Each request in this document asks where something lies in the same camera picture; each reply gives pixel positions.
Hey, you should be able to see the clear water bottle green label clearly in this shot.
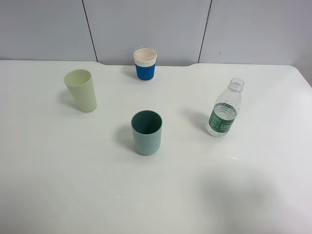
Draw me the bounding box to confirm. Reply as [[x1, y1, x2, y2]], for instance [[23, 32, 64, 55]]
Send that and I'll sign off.
[[206, 78, 244, 137]]

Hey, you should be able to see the blue sleeved paper cup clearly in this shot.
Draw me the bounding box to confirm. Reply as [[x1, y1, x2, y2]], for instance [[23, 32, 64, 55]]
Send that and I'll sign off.
[[134, 48, 157, 82]]

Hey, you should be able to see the light green plastic cup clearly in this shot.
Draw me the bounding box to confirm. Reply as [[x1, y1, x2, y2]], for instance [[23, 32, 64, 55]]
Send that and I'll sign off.
[[64, 69, 97, 113]]

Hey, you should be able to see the teal plastic cup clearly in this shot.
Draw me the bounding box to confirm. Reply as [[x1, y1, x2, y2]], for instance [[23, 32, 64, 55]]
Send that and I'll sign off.
[[131, 110, 163, 156]]

